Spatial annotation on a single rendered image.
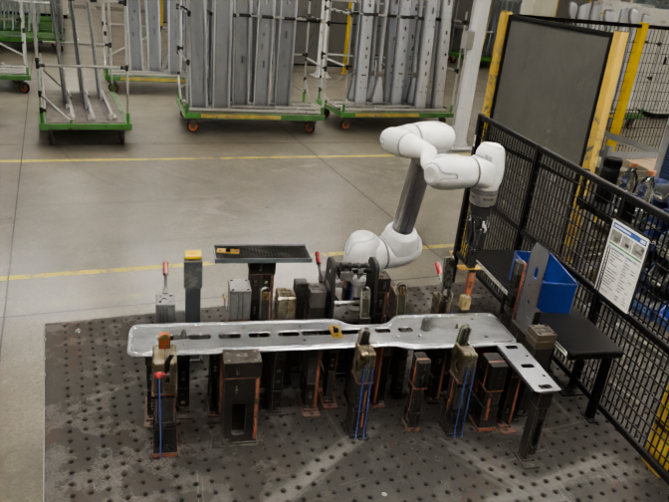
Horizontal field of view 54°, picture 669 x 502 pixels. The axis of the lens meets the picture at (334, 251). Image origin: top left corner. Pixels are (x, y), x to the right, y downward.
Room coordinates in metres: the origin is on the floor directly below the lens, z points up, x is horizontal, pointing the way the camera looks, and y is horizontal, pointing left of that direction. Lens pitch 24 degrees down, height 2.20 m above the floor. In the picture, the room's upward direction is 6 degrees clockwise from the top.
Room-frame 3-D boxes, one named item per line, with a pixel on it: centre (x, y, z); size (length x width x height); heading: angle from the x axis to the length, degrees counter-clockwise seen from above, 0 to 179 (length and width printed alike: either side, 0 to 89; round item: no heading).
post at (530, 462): (1.83, -0.73, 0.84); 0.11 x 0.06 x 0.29; 15
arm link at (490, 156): (2.15, -0.47, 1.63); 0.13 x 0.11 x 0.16; 120
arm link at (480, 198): (2.15, -0.49, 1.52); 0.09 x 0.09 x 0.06
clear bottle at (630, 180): (2.42, -1.08, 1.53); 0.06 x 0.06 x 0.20
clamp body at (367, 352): (1.88, -0.14, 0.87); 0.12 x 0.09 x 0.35; 15
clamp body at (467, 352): (1.94, -0.48, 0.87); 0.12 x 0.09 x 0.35; 15
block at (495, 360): (1.99, -0.60, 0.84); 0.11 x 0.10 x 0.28; 15
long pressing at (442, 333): (2.02, -0.02, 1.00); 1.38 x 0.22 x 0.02; 105
